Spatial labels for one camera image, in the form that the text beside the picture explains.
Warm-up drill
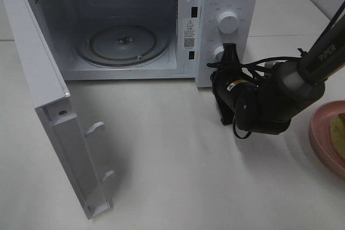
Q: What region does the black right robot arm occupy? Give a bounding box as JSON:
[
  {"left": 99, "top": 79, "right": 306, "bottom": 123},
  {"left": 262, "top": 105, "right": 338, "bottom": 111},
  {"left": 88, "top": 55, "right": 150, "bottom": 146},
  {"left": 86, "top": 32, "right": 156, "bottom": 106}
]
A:
[{"left": 207, "top": 5, "right": 344, "bottom": 138}]

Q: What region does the pink round plate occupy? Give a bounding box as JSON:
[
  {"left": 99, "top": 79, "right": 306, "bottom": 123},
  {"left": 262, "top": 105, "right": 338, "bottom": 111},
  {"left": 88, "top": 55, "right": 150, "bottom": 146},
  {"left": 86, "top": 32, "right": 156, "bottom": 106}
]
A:
[{"left": 309, "top": 100, "right": 344, "bottom": 180}]

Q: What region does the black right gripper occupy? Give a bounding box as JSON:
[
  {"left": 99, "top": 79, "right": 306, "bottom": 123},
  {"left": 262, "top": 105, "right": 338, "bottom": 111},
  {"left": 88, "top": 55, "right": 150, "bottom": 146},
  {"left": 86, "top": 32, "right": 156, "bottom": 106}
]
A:
[{"left": 210, "top": 43, "right": 258, "bottom": 103}]

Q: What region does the white microwave oven body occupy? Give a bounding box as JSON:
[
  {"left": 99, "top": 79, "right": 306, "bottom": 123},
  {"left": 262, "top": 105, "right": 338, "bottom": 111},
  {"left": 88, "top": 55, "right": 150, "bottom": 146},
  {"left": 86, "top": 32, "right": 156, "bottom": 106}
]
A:
[{"left": 35, "top": 0, "right": 256, "bottom": 87}]

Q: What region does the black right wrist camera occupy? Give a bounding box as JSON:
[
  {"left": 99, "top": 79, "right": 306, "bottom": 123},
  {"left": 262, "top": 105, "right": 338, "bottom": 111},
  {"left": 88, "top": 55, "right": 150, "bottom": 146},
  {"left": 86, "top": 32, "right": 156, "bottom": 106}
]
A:
[{"left": 215, "top": 93, "right": 237, "bottom": 126}]

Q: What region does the white warning label sticker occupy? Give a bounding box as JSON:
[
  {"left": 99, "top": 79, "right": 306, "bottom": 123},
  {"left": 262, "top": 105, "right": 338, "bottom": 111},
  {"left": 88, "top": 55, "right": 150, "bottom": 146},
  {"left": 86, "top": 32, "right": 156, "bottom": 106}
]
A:
[{"left": 182, "top": 18, "right": 197, "bottom": 49}]

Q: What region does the upper white power knob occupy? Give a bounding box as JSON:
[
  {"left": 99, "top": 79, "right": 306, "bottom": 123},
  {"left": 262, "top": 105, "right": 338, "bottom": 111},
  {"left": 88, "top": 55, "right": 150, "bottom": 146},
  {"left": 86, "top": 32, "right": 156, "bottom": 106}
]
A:
[{"left": 217, "top": 10, "right": 239, "bottom": 34}]

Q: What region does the toy sandwich with cheese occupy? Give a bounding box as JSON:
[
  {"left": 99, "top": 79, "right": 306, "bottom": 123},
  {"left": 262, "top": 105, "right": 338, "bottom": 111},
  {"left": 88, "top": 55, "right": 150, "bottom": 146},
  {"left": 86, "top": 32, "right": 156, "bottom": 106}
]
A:
[{"left": 330, "top": 113, "right": 344, "bottom": 159}]

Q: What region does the lower white timer knob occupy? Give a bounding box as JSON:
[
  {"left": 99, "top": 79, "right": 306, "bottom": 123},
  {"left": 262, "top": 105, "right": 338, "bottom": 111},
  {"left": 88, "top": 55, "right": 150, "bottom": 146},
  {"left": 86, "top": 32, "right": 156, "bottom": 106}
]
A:
[{"left": 214, "top": 46, "right": 224, "bottom": 62}]

